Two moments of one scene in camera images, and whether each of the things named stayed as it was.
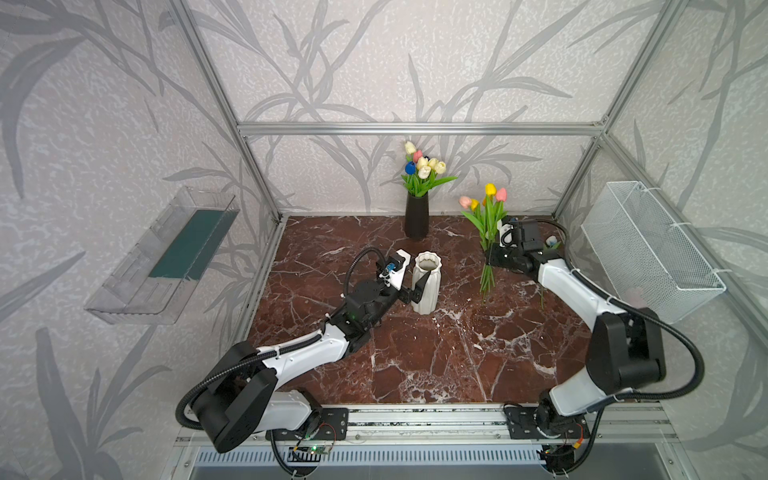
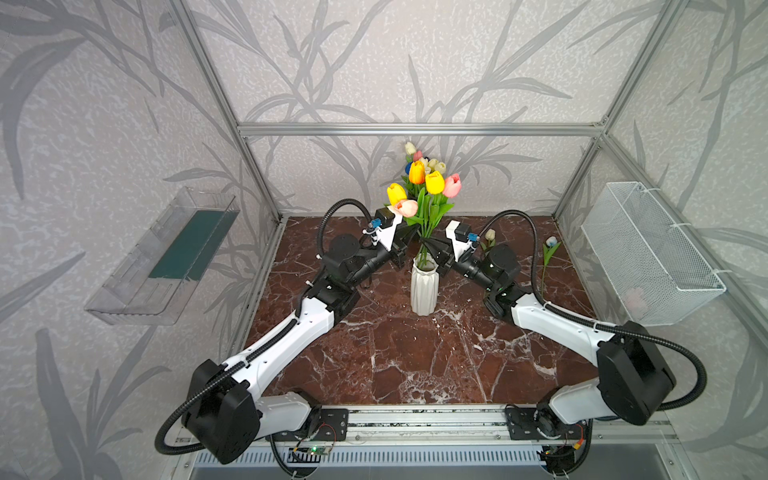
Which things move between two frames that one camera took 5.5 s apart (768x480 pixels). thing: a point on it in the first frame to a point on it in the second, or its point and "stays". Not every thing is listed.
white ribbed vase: x=427 y=263 stays
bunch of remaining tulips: x=485 y=215 to x=424 y=200
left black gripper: x=395 y=289 to x=399 y=241
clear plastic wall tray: x=150 y=285 stays
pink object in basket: x=634 y=297 stays
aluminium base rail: x=452 y=435 stays
